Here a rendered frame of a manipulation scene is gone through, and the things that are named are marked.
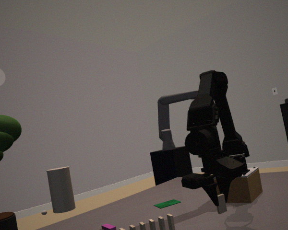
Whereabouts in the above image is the purple domino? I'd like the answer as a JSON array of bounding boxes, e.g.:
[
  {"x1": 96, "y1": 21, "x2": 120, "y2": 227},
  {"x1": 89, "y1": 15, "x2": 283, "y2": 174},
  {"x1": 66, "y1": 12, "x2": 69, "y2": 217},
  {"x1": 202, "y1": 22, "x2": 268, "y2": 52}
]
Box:
[{"x1": 102, "y1": 224, "x2": 116, "y2": 230}]

